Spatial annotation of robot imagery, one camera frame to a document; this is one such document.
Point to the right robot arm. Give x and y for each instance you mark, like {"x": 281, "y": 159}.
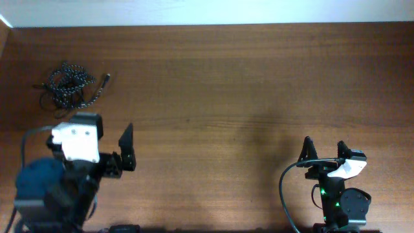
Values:
{"x": 344, "y": 209}

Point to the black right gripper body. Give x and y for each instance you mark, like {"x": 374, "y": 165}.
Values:
{"x": 320, "y": 171}

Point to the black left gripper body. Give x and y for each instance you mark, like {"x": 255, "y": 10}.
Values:
{"x": 114, "y": 164}

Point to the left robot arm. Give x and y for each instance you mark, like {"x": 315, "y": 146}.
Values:
{"x": 59, "y": 193}

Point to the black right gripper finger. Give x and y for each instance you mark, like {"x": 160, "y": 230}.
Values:
{"x": 343, "y": 151}
{"x": 308, "y": 151}

